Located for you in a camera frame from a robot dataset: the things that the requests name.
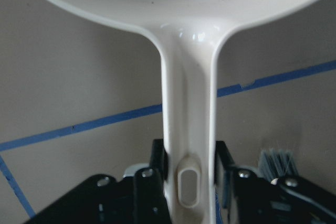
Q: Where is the cream hand brush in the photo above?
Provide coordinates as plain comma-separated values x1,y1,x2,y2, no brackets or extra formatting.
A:
258,148,298,182

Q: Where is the cream plastic dustpan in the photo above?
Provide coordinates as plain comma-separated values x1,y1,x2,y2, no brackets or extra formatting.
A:
48,0,316,223

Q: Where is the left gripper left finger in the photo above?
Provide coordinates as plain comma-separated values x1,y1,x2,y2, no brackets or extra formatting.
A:
133,139,172,223

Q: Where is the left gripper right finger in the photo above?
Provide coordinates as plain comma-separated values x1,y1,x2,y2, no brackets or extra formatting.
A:
215,141,265,223

